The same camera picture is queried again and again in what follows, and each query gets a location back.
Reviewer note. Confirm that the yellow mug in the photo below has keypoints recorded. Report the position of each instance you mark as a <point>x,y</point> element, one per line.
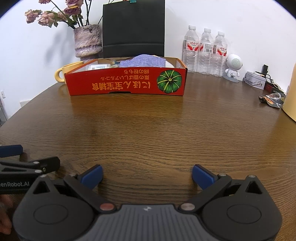
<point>67,69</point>

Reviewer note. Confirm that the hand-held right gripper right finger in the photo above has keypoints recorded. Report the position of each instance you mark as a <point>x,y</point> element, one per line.
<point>203,177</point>

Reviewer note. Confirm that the dark snack packet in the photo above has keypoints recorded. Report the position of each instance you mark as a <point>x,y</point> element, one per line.
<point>272,100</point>

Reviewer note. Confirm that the red cardboard box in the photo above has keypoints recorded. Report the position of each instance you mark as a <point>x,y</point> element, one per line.
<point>115,83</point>

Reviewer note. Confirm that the purple ceramic vase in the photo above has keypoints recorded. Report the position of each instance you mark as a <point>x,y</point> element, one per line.
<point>87,41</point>

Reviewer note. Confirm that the white tin box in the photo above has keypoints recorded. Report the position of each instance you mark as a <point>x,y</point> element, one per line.
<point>253,81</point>

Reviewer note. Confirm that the dark red box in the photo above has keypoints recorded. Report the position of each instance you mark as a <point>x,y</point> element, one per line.
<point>270,88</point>

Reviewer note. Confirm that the black adapter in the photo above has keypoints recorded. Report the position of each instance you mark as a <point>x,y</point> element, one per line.
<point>265,69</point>

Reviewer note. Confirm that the clear water bottle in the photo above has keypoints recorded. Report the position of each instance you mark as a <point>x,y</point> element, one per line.
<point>219,55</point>
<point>190,51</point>
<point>205,53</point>

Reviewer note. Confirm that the person's left hand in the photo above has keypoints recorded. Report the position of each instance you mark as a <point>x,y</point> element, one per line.
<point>4,213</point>

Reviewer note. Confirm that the dried pink flowers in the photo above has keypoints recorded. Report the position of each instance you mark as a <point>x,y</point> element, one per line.
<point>46,18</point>

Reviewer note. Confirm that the white robot figurine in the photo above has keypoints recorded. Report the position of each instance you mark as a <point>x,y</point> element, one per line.
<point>233,62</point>

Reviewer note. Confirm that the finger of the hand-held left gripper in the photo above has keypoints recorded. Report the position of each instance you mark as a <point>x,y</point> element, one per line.
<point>34,165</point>
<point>10,150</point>

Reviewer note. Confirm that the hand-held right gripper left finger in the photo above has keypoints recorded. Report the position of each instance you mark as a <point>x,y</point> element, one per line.
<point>93,177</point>

